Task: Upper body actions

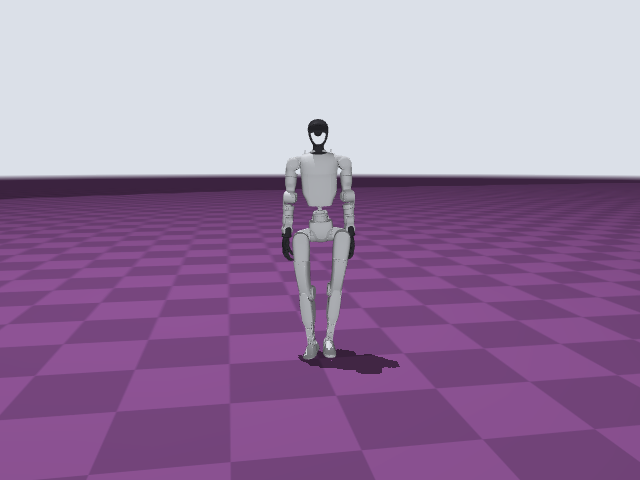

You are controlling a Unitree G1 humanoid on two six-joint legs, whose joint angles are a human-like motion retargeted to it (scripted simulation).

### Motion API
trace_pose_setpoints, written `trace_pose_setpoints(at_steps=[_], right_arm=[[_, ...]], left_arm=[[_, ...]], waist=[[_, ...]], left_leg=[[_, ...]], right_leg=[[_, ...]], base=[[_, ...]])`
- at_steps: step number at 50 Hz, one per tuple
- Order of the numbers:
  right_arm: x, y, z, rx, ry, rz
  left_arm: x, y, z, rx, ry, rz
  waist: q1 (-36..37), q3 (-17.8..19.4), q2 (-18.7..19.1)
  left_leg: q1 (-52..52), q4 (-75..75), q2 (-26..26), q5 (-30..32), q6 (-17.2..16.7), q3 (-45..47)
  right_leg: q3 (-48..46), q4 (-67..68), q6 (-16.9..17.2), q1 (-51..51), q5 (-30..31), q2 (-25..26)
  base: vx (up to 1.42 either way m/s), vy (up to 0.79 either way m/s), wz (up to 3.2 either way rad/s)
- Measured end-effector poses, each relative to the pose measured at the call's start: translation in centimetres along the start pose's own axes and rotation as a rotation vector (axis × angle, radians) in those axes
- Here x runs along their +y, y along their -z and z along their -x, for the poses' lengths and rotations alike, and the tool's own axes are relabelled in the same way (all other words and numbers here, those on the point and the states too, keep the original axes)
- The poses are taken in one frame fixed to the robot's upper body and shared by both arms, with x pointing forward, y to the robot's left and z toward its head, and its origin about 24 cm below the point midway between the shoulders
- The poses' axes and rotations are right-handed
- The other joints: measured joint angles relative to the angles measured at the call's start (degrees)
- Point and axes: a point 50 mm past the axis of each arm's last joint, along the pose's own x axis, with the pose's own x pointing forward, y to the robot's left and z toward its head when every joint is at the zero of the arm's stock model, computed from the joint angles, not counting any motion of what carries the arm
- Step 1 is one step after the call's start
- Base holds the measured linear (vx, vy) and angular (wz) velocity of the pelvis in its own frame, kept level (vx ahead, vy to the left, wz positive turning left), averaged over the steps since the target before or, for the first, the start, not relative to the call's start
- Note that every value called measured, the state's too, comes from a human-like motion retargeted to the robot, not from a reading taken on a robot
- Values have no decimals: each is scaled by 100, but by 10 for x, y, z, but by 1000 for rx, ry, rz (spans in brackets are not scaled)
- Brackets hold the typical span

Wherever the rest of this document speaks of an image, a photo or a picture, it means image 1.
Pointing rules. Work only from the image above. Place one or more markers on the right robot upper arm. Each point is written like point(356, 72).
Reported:
point(290, 180)

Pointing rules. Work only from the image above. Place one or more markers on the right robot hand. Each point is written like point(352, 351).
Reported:
point(285, 243)

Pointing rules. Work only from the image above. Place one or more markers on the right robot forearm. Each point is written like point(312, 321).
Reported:
point(287, 218)

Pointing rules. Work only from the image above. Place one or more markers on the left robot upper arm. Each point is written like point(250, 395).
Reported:
point(347, 194)

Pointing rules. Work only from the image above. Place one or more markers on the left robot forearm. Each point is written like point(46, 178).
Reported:
point(349, 214)

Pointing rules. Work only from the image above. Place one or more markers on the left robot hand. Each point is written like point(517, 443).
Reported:
point(352, 245)

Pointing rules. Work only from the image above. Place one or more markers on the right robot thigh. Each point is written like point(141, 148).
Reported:
point(301, 256)

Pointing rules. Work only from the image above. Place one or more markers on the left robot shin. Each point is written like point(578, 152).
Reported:
point(332, 312)

